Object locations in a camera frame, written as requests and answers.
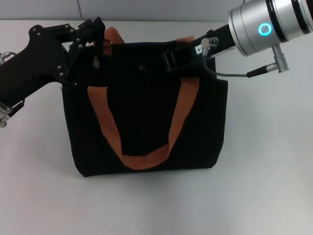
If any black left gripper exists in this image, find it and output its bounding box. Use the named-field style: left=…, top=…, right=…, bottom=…
left=0, top=16, right=106, bottom=113

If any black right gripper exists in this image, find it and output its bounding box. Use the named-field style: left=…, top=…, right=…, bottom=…
left=161, top=25, right=237, bottom=71

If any black food bag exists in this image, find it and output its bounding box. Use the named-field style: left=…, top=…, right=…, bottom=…
left=61, top=26, right=229, bottom=178

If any left gripper cable with plug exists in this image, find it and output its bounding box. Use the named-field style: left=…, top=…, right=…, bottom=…
left=0, top=50, right=17, bottom=66

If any gripper cable with plug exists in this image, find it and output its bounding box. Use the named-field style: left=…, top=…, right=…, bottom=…
left=0, top=50, right=17, bottom=66
left=199, top=36, right=291, bottom=79

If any right gripper cable with plug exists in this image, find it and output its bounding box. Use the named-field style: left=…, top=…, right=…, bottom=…
left=199, top=36, right=291, bottom=79

